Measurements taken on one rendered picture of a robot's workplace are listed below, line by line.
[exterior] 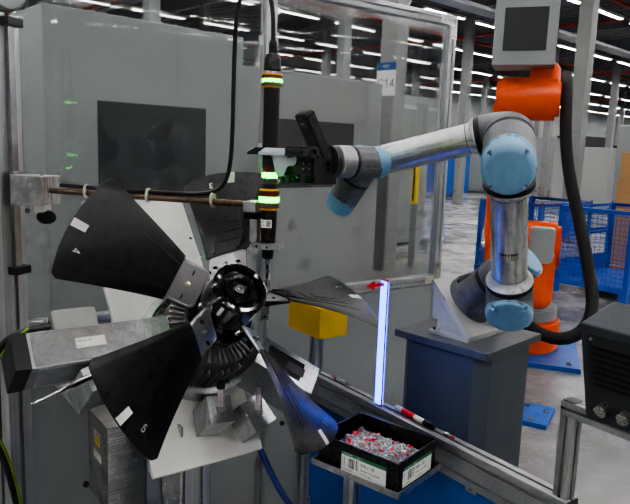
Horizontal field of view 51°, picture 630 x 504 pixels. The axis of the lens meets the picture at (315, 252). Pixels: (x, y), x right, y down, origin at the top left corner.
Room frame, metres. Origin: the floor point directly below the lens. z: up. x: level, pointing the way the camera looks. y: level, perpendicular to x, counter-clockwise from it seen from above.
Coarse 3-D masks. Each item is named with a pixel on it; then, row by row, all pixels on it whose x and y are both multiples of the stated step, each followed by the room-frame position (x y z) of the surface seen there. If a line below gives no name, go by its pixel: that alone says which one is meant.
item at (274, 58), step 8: (272, 40) 1.40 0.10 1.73; (272, 48) 1.40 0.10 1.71; (272, 56) 1.39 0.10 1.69; (264, 64) 1.40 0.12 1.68; (272, 64) 1.39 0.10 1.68; (280, 64) 1.40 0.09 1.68; (264, 216) 1.39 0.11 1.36; (272, 216) 1.39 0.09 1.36; (264, 224) 1.39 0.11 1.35; (272, 224) 1.39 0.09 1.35; (264, 232) 1.39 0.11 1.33; (272, 232) 1.39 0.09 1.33; (264, 240) 1.39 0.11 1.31; (272, 240) 1.39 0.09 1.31; (264, 256) 1.39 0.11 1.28; (272, 256) 1.40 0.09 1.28
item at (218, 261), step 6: (234, 252) 1.43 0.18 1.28; (240, 252) 1.42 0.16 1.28; (216, 258) 1.43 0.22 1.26; (222, 258) 1.43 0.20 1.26; (228, 258) 1.42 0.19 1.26; (234, 258) 1.42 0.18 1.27; (240, 258) 1.41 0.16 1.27; (210, 264) 1.43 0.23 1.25; (216, 264) 1.42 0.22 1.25; (222, 264) 1.42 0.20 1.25; (210, 270) 1.42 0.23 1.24; (216, 270) 1.41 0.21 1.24; (210, 276) 1.41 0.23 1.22
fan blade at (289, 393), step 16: (272, 368) 1.25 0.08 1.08; (288, 384) 1.26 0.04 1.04; (288, 400) 1.21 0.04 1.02; (304, 400) 1.28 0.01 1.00; (288, 416) 1.17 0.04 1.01; (304, 416) 1.22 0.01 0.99; (320, 416) 1.29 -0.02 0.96; (304, 432) 1.18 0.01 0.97; (336, 432) 1.30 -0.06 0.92; (304, 448) 1.15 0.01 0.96; (320, 448) 1.19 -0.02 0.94
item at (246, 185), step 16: (208, 176) 1.58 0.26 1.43; (224, 176) 1.57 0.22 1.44; (240, 176) 1.57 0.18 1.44; (256, 176) 1.57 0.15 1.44; (224, 192) 1.54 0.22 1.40; (240, 192) 1.53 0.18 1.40; (256, 192) 1.53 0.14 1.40; (192, 208) 1.53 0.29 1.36; (208, 208) 1.52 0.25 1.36; (224, 208) 1.51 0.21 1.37; (240, 208) 1.50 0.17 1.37; (208, 224) 1.49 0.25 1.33; (224, 224) 1.48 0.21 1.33; (240, 224) 1.46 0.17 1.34; (208, 240) 1.47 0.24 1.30; (224, 240) 1.45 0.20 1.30; (240, 240) 1.43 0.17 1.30; (208, 256) 1.44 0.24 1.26
